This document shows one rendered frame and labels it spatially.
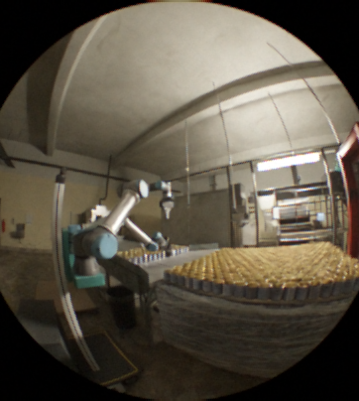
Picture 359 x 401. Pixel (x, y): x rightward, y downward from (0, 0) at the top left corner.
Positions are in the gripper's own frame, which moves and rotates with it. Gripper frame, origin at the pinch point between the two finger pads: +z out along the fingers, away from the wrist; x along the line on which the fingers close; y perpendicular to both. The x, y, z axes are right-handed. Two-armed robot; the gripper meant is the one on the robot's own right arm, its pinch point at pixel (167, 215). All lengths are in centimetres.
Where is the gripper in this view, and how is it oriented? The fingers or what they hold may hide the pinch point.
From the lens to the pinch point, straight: 129.9
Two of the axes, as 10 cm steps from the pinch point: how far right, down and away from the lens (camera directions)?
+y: -6.8, 1.6, 7.1
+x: -7.3, -0.9, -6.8
